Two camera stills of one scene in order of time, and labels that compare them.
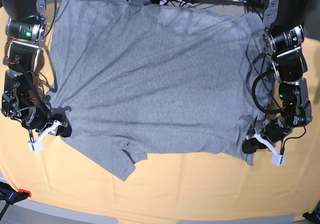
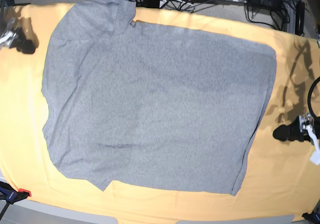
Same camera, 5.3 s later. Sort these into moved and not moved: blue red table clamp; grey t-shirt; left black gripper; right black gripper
Moved: right black gripper; left black gripper; grey t-shirt
Not moved: blue red table clamp
